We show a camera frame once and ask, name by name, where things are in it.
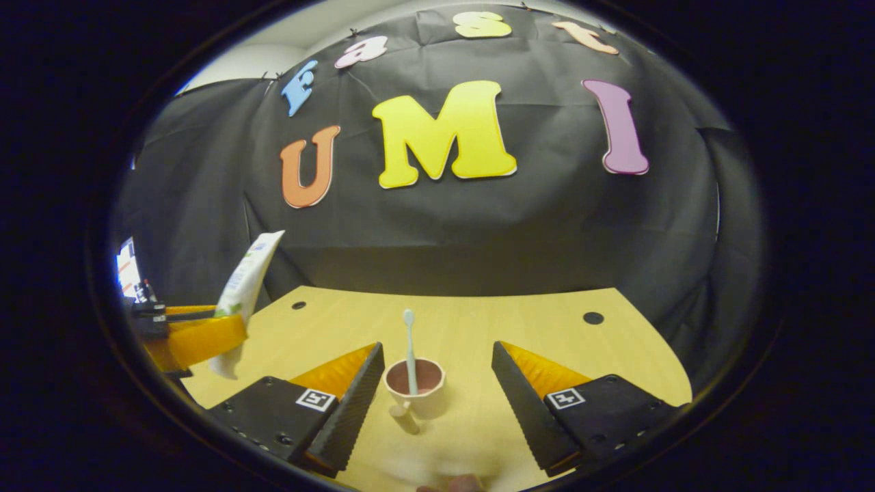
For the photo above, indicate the pale green toothbrush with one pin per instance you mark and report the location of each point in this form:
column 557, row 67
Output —
column 411, row 355

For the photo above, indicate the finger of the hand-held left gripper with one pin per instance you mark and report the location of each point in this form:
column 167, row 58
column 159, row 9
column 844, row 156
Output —
column 154, row 312
column 198, row 342

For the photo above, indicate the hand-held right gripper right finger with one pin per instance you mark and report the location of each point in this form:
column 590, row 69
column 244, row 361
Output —
column 526, row 417

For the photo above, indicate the wooden desktop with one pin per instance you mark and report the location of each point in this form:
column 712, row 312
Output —
column 478, row 328

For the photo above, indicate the lit monitor screen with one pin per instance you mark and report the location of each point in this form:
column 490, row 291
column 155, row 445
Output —
column 126, row 270

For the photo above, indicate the white toothpaste tube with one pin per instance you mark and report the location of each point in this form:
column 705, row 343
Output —
column 249, row 273

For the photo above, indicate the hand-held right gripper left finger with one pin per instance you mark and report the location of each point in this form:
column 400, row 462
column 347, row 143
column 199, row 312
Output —
column 348, row 417

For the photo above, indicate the black backdrop cloth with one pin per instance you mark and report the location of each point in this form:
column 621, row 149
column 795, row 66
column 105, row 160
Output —
column 547, row 219

